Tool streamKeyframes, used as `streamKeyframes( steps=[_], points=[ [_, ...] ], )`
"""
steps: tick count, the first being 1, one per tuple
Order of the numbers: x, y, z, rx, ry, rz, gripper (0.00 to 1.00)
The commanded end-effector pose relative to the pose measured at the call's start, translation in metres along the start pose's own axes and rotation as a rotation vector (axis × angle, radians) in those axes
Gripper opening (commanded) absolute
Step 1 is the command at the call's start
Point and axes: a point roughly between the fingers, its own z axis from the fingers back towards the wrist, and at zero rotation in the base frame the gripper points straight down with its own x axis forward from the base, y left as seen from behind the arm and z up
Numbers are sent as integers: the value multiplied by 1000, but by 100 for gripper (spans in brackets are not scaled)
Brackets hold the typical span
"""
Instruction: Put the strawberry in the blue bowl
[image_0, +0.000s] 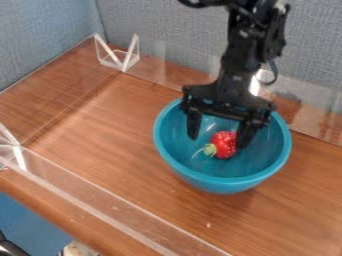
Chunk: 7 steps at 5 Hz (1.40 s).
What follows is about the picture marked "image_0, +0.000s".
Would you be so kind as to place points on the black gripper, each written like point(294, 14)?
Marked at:
point(226, 98)

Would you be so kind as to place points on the red toy strawberry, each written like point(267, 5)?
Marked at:
point(222, 146)

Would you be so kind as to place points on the blue plastic bowl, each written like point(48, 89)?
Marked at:
point(209, 162)

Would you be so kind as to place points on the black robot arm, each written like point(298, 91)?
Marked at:
point(255, 36)

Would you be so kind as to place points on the clear acrylic back barrier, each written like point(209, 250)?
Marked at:
point(310, 108)

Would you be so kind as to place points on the clear acrylic barrier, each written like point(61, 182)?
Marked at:
point(115, 225)
point(310, 108)

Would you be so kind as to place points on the clear acrylic front barrier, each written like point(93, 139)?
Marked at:
point(115, 225)

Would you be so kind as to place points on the clear acrylic corner bracket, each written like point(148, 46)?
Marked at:
point(117, 59)

